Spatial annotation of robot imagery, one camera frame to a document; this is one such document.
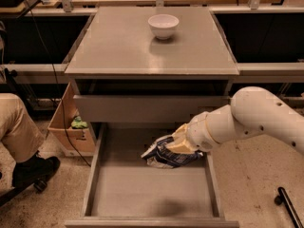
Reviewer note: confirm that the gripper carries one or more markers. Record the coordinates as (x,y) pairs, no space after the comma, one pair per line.
(200,136)

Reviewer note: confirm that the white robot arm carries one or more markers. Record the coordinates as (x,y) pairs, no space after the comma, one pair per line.
(252,111)

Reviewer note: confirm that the grey drawer cabinet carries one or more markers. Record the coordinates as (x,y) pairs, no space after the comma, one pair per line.
(119,55)

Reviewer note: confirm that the open grey middle drawer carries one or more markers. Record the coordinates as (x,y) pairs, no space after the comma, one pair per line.
(124,192)

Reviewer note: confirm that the closed grey top drawer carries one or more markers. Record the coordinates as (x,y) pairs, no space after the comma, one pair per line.
(144,109)

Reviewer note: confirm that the black wheeled stand leg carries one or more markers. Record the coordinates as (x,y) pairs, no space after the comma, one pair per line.
(283,198)

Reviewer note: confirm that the cardboard box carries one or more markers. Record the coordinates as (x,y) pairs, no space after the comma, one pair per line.
(74,142)

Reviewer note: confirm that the white ceramic bowl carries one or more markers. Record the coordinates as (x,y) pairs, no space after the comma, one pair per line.
(163,26)

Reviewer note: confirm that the green toy in box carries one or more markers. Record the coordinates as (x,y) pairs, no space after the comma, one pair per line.
(78,123)

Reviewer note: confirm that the black office chair base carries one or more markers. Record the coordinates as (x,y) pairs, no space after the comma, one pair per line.
(39,185)

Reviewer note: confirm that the black shoe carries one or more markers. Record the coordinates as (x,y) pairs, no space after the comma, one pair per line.
(34,169)

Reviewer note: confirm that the person leg beige trousers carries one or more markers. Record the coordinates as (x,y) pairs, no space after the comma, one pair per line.
(18,132)

